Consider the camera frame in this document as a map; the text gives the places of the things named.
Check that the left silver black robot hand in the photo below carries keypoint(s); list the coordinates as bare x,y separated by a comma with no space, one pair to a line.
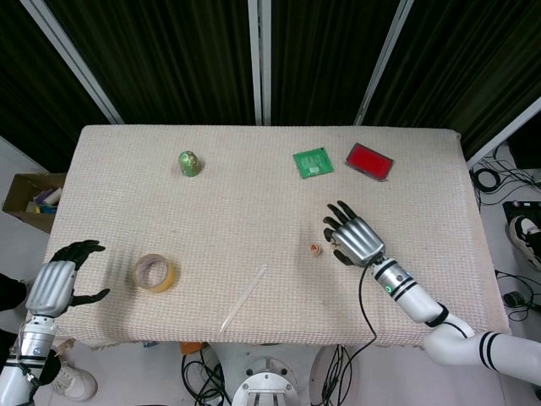
50,287

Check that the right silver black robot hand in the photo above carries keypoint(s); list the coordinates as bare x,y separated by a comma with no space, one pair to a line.
359,243

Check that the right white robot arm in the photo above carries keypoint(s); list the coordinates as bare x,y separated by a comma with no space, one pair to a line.
416,302

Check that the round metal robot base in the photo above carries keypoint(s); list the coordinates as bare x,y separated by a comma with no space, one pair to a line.
266,385

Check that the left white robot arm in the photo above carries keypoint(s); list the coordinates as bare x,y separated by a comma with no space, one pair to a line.
34,340

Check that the red ink pad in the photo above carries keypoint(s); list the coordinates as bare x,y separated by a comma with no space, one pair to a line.
369,162

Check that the purple and white roll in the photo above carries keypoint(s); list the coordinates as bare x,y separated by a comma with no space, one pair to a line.
48,196

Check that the green circuit board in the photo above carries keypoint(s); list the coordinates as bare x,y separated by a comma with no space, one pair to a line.
313,162

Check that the brown cardboard box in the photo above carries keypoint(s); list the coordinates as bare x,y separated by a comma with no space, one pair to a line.
17,199

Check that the white shoe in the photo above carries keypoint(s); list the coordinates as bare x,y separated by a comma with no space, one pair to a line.
76,380

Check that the yellow packing tape roll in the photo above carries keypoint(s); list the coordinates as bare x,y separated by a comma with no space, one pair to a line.
167,282

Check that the clear plastic stick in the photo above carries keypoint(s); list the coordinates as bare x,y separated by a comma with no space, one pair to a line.
245,296

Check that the beige woven tablecloth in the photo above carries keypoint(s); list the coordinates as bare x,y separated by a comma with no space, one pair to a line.
232,211

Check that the small orange object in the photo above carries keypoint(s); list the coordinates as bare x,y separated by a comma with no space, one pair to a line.
190,347

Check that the small black round device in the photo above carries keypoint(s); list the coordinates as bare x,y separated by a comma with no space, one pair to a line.
513,299

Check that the black and white sneaker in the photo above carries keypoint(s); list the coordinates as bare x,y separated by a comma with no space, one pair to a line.
524,237

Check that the green dome-shaped figurine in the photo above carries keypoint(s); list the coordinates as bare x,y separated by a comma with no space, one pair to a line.
189,164

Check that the dark pleated curtain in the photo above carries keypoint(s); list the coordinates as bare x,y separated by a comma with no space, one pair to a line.
169,63

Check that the white aluminium frame post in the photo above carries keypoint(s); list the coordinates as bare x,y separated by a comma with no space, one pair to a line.
503,131
258,63
382,63
72,59

